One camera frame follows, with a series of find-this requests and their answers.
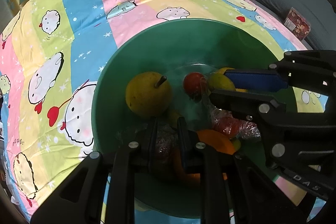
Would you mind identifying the yellow lemon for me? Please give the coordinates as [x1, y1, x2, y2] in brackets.
[215, 66, 249, 93]

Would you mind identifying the green pear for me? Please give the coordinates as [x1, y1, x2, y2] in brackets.
[125, 72, 173, 119]

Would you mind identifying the red cherry tomato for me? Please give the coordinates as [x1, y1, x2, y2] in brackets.
[183, 72, 205, 97]

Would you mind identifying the orange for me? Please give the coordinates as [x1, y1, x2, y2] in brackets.
[197, 129, 236, 155]

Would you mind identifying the clear red candy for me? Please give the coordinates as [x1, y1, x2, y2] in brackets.
[155, 124, 178, 164]

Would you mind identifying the red snack packet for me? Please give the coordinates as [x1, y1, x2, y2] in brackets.
[284, 7, 311, 41]

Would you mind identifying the green plastic bowl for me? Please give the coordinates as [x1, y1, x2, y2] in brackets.
[92, 19, 284, 218]

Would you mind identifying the colourful cartoon striped sheet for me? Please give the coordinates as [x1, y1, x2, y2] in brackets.
[0, 0, 329, 224]

